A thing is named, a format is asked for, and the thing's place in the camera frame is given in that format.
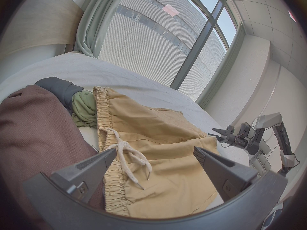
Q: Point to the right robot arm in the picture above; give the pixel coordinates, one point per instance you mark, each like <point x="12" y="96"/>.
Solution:
<point x="268" y="120"/>

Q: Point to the brown garment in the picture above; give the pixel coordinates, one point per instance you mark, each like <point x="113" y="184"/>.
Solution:
<point x="36" y="133"/>

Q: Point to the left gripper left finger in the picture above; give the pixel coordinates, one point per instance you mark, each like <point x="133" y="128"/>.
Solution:
<point x="79" y="176"/>

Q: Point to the grey-green curtain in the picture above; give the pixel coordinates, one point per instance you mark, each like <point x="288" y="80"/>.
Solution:
<point x="96" y="27"/>

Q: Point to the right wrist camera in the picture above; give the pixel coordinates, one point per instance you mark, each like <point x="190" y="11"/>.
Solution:
<point x="230" y="129"/>

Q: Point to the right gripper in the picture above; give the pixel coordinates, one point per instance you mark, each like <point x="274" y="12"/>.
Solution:
<point x="227" y="139"/>

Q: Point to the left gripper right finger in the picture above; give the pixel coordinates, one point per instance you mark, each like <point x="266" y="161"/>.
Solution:
<point x="227" y="178"/>

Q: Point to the window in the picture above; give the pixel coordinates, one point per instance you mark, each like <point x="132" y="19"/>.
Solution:
<point x="156" y="32"/>

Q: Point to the bed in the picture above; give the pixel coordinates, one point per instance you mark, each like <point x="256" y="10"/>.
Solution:
<point x="120" y="73"/>

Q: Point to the dark grey garment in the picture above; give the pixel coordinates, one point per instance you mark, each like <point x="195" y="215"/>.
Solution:
<point x="60" y="87"/>

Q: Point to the green garment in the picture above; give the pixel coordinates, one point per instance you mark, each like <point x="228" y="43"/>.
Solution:
<point x="84" y="109"/>

